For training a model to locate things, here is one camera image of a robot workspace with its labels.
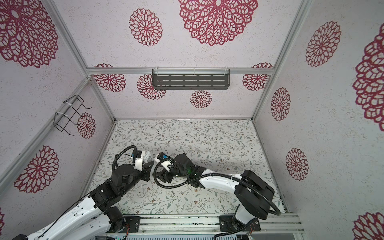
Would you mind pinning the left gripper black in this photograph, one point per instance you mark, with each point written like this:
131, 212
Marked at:
146, 171

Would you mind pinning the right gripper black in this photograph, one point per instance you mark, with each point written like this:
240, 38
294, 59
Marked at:
163, 175

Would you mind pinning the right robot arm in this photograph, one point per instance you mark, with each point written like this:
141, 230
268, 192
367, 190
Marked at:
253, 193

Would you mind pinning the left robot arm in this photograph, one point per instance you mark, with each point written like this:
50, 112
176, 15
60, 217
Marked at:
95, 213

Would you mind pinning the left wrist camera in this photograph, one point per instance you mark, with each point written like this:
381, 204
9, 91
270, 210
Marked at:
138, 159

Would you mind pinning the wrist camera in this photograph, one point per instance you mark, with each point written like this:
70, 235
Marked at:
166, 161
138, 159

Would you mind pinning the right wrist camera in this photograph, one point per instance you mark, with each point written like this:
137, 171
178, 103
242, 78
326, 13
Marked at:
166, 161

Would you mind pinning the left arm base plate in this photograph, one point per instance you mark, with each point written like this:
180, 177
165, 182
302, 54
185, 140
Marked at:
131, 224

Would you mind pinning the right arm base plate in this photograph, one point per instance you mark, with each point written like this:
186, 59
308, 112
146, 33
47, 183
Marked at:
230, 224

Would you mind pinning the black wire wall rack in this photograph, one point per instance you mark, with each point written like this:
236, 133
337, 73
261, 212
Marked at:
63, 118

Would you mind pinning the grey wall shelf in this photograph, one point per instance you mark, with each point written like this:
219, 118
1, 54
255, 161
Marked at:
191, 80

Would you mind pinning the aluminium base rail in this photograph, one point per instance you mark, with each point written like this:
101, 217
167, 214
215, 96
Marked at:
191, 224

